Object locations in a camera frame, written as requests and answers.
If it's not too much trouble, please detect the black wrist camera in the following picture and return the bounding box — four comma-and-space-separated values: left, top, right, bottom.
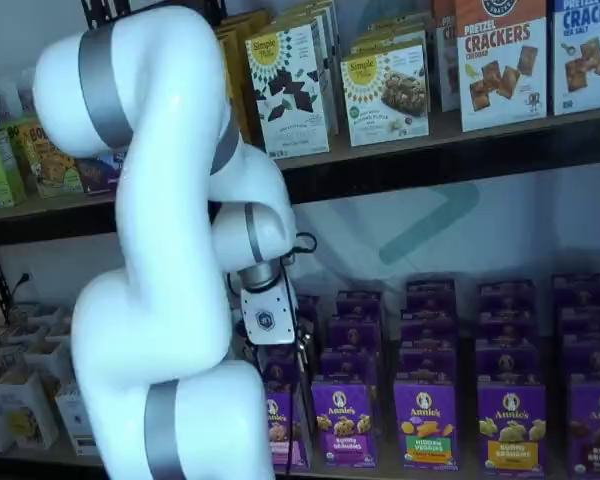
294, 319, 315, 352

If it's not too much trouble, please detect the blue Z Bar box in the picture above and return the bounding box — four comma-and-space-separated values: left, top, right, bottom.
76, 151, 125, 195

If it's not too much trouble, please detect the white box yellow patch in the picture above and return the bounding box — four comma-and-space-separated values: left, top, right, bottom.
0, 369, 60, 452

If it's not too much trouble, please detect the purple Annie's box pink patch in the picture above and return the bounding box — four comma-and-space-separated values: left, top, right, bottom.
264, 387, 312, 472
257, 347, 302, 394

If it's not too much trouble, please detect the translucent sheet with teal mark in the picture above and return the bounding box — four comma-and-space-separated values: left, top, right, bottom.
292, 159, 600, 321

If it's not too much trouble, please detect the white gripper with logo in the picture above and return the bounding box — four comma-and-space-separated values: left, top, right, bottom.
239, 278, 315, 395

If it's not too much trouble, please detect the light green Bobo's box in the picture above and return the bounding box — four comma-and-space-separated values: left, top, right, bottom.
0, 120, 31, 202

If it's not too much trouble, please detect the white Simple Mills box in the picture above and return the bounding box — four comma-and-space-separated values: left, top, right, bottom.
348, 19, 428, 55
259, 0, 342, 137

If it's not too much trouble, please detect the blue pretzel crackers box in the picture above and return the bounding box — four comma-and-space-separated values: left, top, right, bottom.
551, 0, 600, 118

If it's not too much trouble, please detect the yellow Bobo's box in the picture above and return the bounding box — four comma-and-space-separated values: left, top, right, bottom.
16, 118, 85, 198

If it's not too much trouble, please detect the plain white box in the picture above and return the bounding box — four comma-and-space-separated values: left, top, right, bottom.
23, 339, 76, 384

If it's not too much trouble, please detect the white box dark label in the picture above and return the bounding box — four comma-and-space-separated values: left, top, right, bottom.
54, 382, 102, 458

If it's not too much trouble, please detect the Annie's box brown label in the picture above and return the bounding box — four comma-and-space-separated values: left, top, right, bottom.
568, 382, 600, 477

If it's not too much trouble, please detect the dark brown cracker box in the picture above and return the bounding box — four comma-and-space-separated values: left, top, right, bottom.
431, 14, 463, 114

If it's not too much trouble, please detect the Simple Mills snack bar box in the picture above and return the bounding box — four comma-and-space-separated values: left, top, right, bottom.
340, 43, 431, 148

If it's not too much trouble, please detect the mustard yellow box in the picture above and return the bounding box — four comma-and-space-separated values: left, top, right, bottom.
213, 8, 272, 149

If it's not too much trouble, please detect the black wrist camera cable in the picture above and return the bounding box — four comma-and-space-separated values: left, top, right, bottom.
278, 231, 319, 347

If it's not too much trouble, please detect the purple Annie's box yellow label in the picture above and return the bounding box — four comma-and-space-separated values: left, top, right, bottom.
393, 382, 462, 472

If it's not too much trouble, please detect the purple Annie's snack box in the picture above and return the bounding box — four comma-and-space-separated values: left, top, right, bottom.
327, 317, 382, 354
479, 280, 537, 316
477, 312, 539, 352
295, 293, 322, 326
559, 307, 600, 347
405, 279, 457, 316
398, 347, 459, 386
319, 349, 379, 386
562, 343, 600, 386
400, 312, 459, 351
474, 348, 544, 387
335, 290, 384, 321
552, 273, 600, 311

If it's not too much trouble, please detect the orange pretzel crackers box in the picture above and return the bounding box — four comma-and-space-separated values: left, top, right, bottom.
454, 0, 549, 134

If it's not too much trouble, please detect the Simple Mills dark cracker box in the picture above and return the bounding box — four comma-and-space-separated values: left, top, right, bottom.
244, 23, 331, 161

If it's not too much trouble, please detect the black metal shelf rack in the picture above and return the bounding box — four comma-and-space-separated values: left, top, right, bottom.
79, 0, 600, 354
0, 198, 124, 329

